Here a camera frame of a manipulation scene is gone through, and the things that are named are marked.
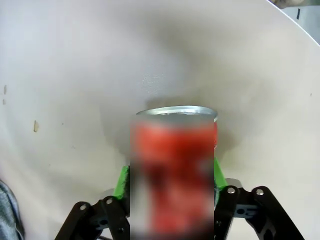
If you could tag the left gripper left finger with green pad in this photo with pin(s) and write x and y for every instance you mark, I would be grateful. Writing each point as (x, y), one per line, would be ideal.
(110, 215)

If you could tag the grey fabric basket labelled Can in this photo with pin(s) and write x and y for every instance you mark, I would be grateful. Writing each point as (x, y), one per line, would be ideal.
(8, 212)

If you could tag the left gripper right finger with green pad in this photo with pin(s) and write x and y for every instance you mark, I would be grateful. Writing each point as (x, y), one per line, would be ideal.
(250, 212)

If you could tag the red drink can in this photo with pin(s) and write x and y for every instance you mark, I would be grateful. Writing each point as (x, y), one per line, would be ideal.
(172, 175)

